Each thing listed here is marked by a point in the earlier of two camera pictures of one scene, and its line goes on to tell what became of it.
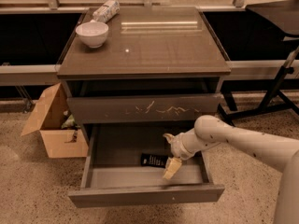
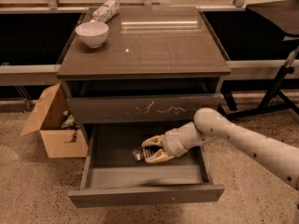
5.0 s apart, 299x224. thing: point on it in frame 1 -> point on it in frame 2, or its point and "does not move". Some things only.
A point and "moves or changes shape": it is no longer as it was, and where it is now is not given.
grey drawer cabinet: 132,78 does not move
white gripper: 177,147 -> 171,143
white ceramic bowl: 92,33 does not move
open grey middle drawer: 125,163 does not move
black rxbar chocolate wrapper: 153,160 moves or changes shape
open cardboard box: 48,119 does not move
